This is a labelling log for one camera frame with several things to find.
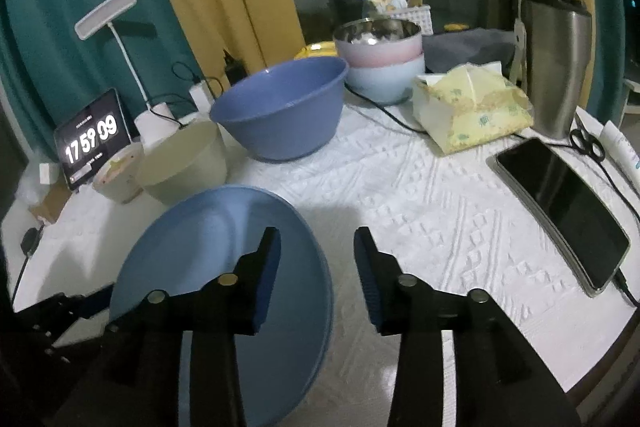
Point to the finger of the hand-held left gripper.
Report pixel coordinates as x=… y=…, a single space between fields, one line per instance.
x=100 y=302

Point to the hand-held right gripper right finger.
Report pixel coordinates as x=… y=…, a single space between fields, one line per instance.
x=367 y=279

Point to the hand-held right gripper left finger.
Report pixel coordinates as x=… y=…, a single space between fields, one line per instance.
x=267 y=279

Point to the blue plate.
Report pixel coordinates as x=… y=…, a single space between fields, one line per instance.
x=210 y=227

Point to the pink strawberry bowl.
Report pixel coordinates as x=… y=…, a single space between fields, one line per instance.
x=117 y=179

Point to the cream bowl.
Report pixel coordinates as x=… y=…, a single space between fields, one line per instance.
x=185 y=167

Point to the blue plastic bowl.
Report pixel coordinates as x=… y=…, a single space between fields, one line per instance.
x=280 y=107

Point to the white textured tablecloth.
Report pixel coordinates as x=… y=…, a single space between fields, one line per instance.
x=425 y=217

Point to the black round device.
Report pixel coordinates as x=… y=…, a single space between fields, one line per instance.
x=31 y=241

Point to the cardboard box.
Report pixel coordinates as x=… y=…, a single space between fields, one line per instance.
x=50 y=207

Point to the small white box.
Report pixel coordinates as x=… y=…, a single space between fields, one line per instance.
x=46 y=173

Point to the tablet with clock display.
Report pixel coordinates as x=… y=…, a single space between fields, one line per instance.
x=92 y=139

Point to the white desk lamp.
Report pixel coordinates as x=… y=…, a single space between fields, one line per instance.
x=152 y=124

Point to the white charger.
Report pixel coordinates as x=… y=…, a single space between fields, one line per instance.
x=201 y=97

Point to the yellow tissue pack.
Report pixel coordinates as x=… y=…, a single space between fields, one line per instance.
x=470 y=112

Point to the black smartphone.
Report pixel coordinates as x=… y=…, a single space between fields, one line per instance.
x=565 y=212

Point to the black charger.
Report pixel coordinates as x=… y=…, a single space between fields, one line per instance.
x=235 y=69

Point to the yellow wipes pack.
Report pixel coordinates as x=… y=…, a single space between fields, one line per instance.
x=315 y=51

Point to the grey cloth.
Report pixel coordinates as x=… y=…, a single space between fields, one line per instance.
x=470 y=49

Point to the black scissors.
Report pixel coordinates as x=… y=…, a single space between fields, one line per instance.
x=590 y=144

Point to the white woven basket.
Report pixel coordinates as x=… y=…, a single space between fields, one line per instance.
x=410 y=17

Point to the stainless steel tumbler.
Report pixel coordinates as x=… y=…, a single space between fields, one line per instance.
x=557 y=72

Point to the white tube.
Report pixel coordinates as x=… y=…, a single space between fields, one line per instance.
x=622 y=147

